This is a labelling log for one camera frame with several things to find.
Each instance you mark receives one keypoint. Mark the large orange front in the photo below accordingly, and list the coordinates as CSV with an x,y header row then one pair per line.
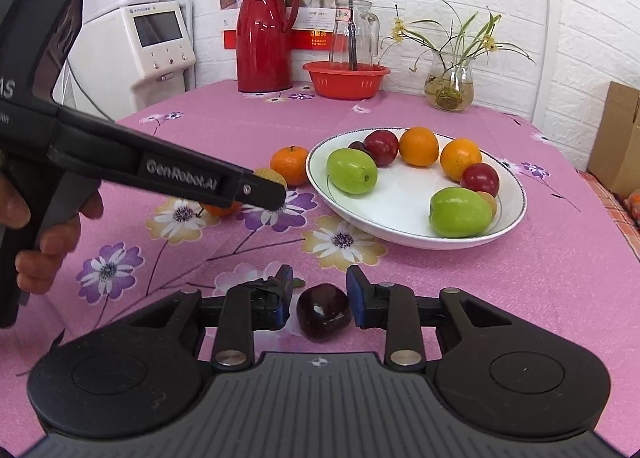
x,y
418,146

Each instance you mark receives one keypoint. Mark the brown kiwi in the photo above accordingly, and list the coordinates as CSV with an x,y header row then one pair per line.
x,y
491,200
272,176

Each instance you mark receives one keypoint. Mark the tangerine with stem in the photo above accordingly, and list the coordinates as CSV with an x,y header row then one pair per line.
x,y
290,163

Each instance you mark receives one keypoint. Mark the dark red apple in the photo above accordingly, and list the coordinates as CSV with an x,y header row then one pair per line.
x,y
323,311
359,146

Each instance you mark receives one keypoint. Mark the white water dispenser machine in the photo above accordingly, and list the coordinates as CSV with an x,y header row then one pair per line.
x,y
129,59

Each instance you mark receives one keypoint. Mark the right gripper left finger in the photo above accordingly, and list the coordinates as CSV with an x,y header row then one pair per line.
x,y
252,306

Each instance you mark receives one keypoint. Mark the red plastic basket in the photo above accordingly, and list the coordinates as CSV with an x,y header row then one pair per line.
x,y
345,84

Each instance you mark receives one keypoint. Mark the brown kiwi front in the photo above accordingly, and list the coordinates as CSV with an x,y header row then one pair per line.
x,y
491,200

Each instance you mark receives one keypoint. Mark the black stirring stick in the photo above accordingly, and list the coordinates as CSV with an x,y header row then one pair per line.
x,y
352,37

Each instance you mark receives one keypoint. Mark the red apple front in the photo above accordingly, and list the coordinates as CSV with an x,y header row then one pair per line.
x,y
481,177

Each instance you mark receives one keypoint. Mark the brown kiwi back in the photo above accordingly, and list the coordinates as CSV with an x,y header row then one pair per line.
x,y
272,176

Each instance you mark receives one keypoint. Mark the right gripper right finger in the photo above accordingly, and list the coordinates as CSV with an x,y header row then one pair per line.
x,y
392,308

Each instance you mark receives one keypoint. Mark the large orange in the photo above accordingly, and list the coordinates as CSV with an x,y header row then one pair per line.
x,y
457,156
418,146

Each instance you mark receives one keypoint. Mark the white porcelain plate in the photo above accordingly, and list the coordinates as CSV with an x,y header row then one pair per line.
x,y
397,209

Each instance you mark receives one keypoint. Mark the glass vase with plant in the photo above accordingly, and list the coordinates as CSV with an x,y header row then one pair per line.
x,y
453,48

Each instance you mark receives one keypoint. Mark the red thermos jug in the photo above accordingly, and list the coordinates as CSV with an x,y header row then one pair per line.
x,y
263,45

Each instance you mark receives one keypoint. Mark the dark red apple back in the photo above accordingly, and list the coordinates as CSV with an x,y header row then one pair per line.
x,y
323,311

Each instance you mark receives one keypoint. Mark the glass pitcher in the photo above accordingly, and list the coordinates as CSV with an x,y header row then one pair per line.
x,y
368,35

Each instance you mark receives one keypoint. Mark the green apple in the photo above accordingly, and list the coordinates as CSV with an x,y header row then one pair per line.
x,y
457,212
352,171

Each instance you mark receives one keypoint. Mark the brown cardboard box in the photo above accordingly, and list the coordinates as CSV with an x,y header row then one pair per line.
x,y
614,159

